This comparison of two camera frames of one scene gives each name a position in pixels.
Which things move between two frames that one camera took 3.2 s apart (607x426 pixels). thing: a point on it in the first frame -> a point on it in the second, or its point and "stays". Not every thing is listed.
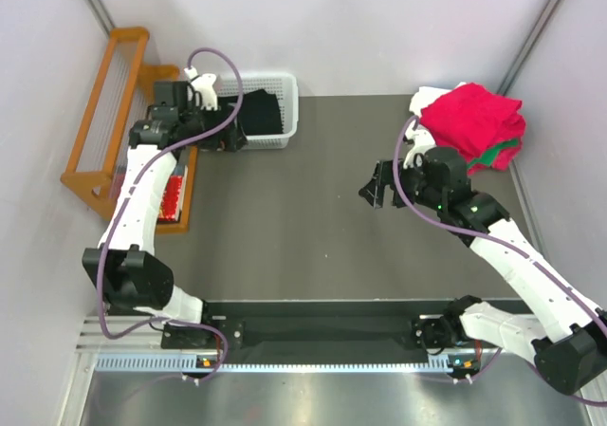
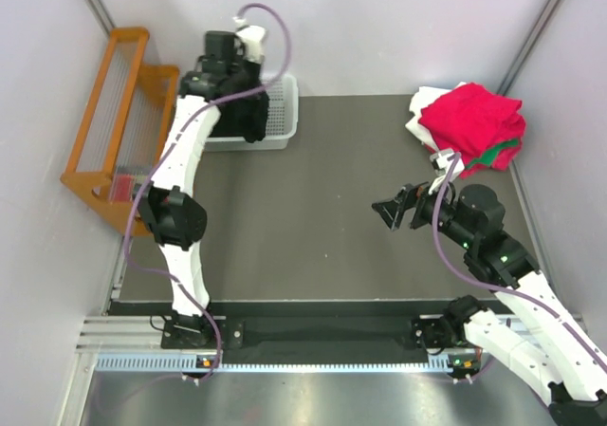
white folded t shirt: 425,95 stays
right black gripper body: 413,183 -> 425,209
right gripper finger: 370,192 -> 393,212
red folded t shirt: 474,120 stays
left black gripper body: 232,129 -> 251,116
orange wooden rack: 120,98 stays
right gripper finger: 386,175 -> 407,196
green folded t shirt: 487,157 stays
